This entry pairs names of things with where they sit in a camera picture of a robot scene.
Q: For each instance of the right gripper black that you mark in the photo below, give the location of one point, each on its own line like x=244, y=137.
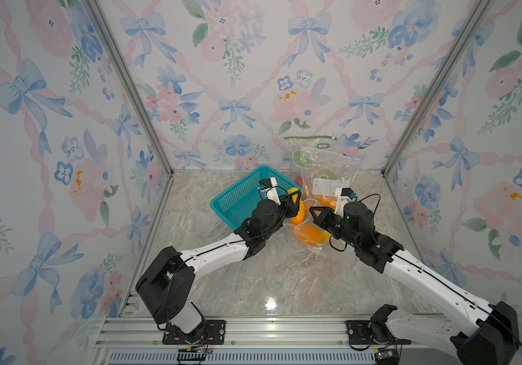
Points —
x=324, y=216

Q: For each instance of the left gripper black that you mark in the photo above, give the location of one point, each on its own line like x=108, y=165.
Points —
x=287, y=206

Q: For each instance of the small yellow mango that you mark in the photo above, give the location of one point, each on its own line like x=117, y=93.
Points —
x=299, y=217

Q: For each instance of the orange mango top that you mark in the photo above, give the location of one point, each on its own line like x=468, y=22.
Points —
x=326, y=201

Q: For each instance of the clear plastic bag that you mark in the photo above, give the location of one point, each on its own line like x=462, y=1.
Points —
x=308, y=220
x=333, y=170

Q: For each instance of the clear zip-top bag green print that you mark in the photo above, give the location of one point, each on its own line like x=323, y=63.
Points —
x=303, y=152

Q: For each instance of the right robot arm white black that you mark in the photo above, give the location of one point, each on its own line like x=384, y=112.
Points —
x=475, y=331

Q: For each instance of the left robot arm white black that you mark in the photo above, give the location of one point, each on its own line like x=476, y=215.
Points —
x=165, y=285

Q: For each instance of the teal plastic mesh basket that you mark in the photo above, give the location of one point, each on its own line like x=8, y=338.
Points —
x=238, y=201

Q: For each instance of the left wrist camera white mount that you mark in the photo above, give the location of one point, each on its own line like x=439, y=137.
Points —
x=268, y=189

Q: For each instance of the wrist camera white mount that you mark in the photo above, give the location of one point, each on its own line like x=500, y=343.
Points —
x=343, y=196
x=268, y=189

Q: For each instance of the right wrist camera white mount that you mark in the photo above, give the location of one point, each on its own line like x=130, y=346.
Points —
x=343, y=196

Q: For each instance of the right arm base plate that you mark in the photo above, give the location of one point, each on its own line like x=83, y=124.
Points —
x=378, y=332

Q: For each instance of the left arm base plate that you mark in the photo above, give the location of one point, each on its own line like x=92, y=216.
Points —
x=210, y=332

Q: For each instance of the aluminium front rail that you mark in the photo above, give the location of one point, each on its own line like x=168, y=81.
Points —
x=327, y=339

